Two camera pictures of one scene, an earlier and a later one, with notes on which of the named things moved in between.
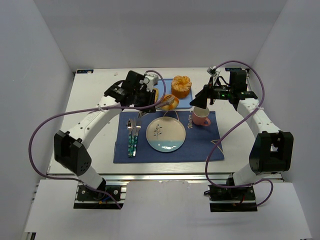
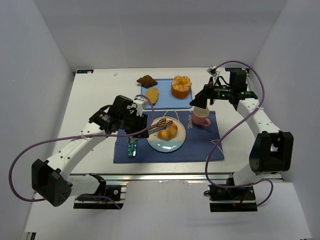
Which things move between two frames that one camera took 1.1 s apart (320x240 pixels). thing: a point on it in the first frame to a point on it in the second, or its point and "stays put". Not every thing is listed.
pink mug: x=200 y=116 stays put
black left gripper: x=149 y=100 to x=141 y=125
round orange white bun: x=173 y=102 to x=169 y=134
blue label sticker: x=85 y=71 stays put
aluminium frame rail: x=149 y=177 stays put
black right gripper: x=208 y=93 stays put
